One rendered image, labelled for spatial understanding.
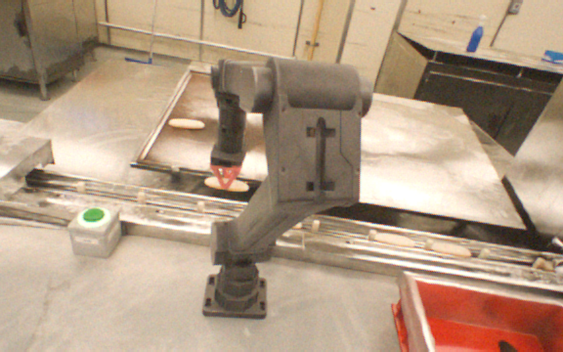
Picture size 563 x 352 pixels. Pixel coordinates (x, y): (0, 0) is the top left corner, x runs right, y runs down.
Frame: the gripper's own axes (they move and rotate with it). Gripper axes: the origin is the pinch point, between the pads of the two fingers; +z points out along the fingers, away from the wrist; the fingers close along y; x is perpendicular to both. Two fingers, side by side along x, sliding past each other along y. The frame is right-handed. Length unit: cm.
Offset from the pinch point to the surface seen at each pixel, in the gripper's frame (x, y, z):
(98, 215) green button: -22.4, 14.3, 3.1
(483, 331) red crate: 57, 21, 11
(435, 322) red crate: 48, 20, 11
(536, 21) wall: 269, -371, -11
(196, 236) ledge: -3.9, 10.1, 8.7
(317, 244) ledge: 22.7, 7.9, 7.5
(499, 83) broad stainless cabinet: 145, -166, 10
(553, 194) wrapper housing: 80, -11, -6
